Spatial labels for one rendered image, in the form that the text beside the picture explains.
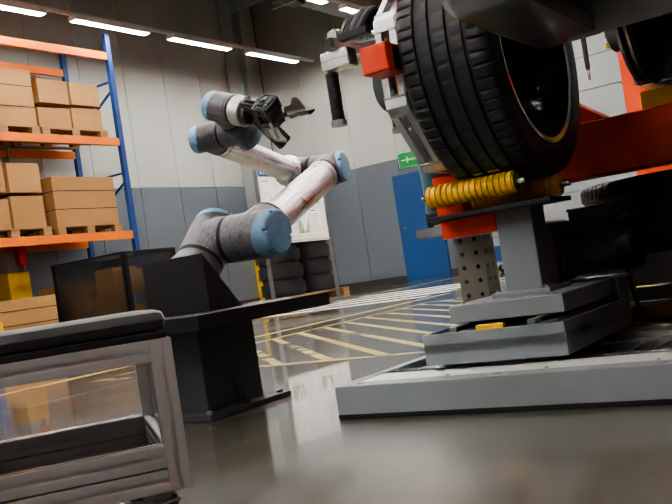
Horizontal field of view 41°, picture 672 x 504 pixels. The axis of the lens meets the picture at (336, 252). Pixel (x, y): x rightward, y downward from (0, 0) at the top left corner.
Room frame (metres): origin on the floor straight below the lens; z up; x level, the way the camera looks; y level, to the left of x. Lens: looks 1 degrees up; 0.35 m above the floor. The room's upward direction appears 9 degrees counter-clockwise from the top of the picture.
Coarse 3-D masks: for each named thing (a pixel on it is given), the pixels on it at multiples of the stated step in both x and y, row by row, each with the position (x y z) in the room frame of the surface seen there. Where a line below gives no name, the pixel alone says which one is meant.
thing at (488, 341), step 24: (576, 312) 2.22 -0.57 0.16; (600, 312) 2.22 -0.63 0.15; (624, 312) 2.39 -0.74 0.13; (432, 336) 2.17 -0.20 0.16; (456, 336) 2.13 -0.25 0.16; (480, 336) 2.10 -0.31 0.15; (504, 336) 2.07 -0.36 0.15; (528, 336) 2.04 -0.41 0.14; (552, 336) 2.00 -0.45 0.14; (576, 336) 2.05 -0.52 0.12; (600, 336) 2.19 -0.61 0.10; (432, 360) 2.18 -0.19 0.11; (456, 360) 2.14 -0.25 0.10; (480, 360) 2.11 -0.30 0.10
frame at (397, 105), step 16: (384, 0) 2.28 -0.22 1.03; (384, 16) 2.22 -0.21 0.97; (384, 32) 2.21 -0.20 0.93; (384, 80) 2.22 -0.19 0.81; (400, 80) 2.20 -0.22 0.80; (384, 96) 2.22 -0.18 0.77; (400, 96) 2.20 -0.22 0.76; (400, 112) 2.22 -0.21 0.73; (400, 128) 2.26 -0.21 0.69; (416, 128) 2.24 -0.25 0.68; (416, 144) 2.30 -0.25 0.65; (432, 160) 2.32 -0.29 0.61
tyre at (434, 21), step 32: (416, 0) 2.11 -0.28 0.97; (416, 32) 2.10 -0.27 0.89; (448, 32) 2.06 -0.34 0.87; (480, 32) 2.01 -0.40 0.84; (416, 64) 2.10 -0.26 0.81; (448, 64) 2.06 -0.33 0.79; (480, 64) 2.03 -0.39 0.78; (416, 96) 2.13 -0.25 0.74; (448, 96) 2.09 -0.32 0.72; (480, 96) 2.06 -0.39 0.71; (512, 96) 2.09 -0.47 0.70; (576, 96) 2.50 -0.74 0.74; (448, 128) 2.14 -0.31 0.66; (480, 128) 2.11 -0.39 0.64; (512, 128) 2.09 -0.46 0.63; (576, 128) 2.46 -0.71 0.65; (448, 160) 2.22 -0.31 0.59; (480, 160) 2.19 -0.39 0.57; (512, 160) 2.19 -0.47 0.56; (544, 160) 2.21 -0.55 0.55
